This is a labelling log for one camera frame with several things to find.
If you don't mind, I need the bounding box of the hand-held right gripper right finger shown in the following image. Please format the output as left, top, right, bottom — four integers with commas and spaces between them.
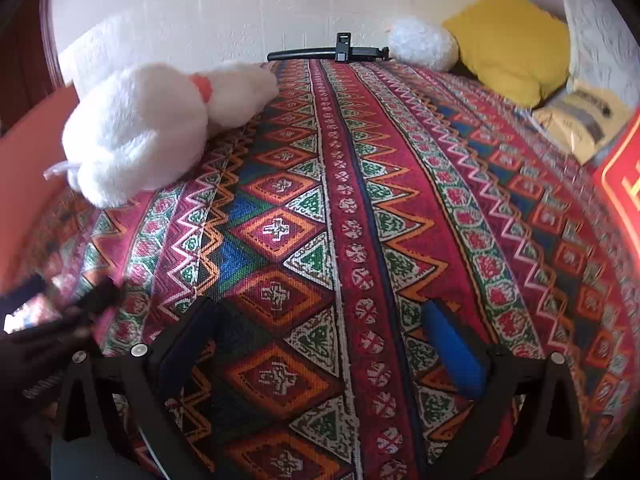
415, 299, 585, 480

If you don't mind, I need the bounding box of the patterned red woven blanket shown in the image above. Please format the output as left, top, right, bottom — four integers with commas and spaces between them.
15, 57, 640, 480

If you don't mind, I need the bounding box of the black selfie stick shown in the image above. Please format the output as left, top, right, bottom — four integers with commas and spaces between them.
267, 32, 391, 64

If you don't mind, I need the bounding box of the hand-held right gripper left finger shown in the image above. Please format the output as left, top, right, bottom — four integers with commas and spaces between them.
50, 296, 223, 480

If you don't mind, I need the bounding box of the yellow pillow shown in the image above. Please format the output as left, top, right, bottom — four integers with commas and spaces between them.
442, 0, 572, 109

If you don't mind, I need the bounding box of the white textured pillow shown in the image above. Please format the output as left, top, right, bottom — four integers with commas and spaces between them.
556, 0, 640, 107

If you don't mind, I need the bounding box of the white fluffy round pillow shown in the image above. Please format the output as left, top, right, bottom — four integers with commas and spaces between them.
388, 17, 460, 72

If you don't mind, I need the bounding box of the white flat pillow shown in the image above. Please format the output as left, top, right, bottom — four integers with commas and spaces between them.
57, 12, 151, 86

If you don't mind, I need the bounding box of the orange cardboard box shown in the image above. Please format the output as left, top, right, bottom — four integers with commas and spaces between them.
0, 85, 78, 291

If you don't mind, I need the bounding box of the white plush toy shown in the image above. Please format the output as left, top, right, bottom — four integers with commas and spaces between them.
44, 61, 281, 209

